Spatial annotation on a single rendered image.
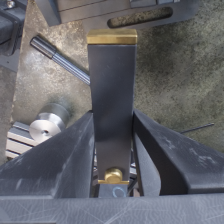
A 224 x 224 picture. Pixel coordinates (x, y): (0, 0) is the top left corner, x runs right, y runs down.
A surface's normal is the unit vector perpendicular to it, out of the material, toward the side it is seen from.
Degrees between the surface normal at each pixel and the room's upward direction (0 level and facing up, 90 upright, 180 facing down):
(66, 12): 0
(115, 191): 90
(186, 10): 0
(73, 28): 0
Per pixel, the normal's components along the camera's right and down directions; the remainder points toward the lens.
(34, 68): -0.07, 0.55
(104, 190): 0.37, -0.76
